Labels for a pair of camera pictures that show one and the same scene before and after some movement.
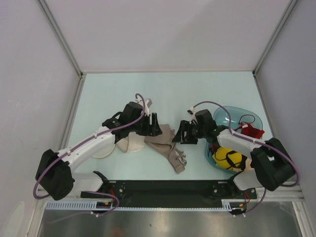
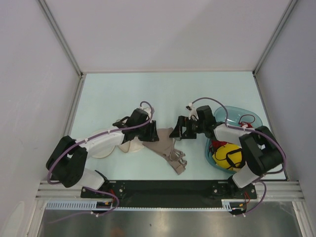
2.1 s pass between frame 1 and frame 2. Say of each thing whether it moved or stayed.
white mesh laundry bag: stayed
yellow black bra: stayed
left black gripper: moved
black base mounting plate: stayed
